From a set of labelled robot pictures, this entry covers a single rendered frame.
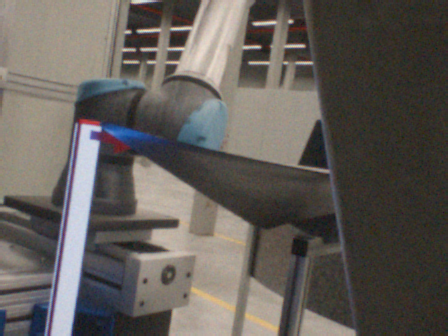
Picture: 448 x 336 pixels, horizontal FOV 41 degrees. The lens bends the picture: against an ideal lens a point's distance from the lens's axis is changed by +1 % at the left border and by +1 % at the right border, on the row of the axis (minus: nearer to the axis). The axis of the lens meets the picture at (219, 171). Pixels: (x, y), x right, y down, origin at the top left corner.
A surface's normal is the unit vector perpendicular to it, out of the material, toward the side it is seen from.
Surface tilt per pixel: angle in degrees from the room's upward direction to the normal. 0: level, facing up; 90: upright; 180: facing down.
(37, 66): 90
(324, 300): 90
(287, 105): 90
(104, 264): 90
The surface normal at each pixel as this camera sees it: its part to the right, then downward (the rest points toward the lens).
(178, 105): -0.11, -0.52
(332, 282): -0.76, -0.08
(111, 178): 0.49, -0.18
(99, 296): -0.60, -0.05
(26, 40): 0.83, 0.15
